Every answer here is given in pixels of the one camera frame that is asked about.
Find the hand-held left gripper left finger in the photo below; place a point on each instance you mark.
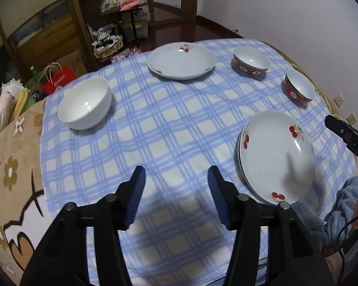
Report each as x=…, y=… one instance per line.
x=134, y=202

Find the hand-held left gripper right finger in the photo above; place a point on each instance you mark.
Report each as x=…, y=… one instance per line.
x=220, y=202

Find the white cherry print plate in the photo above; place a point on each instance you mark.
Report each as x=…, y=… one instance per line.
x=239, y=158
x=182, y=59
x=277, y=155

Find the red patterned bowl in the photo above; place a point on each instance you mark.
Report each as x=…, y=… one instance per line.
x=299, y=86
x=252, y=62

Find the plain white bowl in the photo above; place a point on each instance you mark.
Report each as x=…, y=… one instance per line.
x=83, y=104

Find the person's blue fleece clothing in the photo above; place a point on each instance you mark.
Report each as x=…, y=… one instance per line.
x=343, y=205

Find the blue checked blanket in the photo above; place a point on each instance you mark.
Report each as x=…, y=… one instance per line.
x=167, y=131

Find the red paper bag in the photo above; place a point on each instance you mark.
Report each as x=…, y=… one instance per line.
x=58, y=79

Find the pink packets on floor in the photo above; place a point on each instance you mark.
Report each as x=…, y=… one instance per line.
x=123, y=55

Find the cardboard box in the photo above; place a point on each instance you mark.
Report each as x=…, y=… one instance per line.
x=74, y=61

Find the woven basket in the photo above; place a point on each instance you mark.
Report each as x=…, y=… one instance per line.
x=109, y=47

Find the green bottle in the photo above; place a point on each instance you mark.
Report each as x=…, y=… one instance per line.
x=33, y=73

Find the white-haired plush doll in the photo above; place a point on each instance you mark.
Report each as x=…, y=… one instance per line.
x=13, y=88

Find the black white striped cloth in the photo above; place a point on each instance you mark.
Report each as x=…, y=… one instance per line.
x=106, y=32

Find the plastic storage box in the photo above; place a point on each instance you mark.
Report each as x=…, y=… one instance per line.
x=140, y=25

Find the dark side table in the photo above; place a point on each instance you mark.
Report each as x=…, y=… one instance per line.
x=133, y=20

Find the wooden corner shelf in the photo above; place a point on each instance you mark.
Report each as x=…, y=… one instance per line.
x=83, y=12

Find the small printed boxes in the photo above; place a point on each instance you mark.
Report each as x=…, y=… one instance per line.
x=110, y=4

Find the wooden wardrobe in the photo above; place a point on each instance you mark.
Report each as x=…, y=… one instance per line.
x=32, y=20

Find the beige power wall socket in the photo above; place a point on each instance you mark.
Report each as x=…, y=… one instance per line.
x=352, y=117

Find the beige coaxial wall socket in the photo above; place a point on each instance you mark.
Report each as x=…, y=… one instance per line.
x=337, y=99

